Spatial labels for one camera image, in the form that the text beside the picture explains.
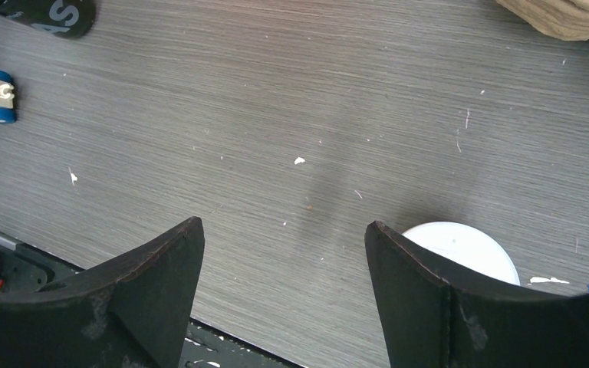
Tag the cardboard cup carrier tray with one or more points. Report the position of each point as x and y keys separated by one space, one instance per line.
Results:
x=566 y=20

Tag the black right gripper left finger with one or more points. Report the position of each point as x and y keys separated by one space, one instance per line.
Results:
x=142 y=299

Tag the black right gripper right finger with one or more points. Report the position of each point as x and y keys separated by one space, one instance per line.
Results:
x=437 y=313

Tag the white lid stack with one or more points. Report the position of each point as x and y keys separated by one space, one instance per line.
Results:
x=466 y=246

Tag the black cup stack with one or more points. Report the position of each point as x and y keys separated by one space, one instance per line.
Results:
x=67 y=19

